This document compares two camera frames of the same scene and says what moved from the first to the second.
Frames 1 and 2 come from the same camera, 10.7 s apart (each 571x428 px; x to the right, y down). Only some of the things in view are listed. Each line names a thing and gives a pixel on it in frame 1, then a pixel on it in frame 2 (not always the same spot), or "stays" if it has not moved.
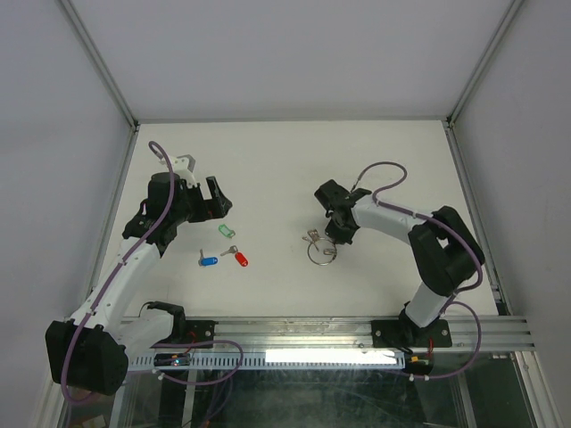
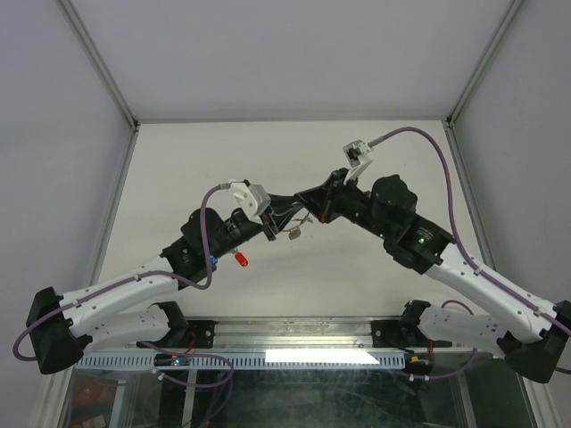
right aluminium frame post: [472, 206] stays
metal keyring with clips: [313, 237] → [295, 232]
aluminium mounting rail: [304, 333] stays
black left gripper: [215, 207] → [278, 215]
